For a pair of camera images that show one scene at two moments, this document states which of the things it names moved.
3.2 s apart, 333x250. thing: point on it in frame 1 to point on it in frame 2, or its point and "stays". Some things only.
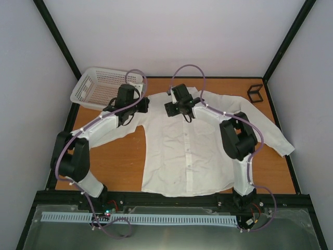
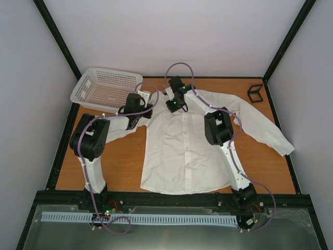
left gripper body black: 143,109 to 146,114
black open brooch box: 254,94 stays
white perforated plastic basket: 98,87 stays
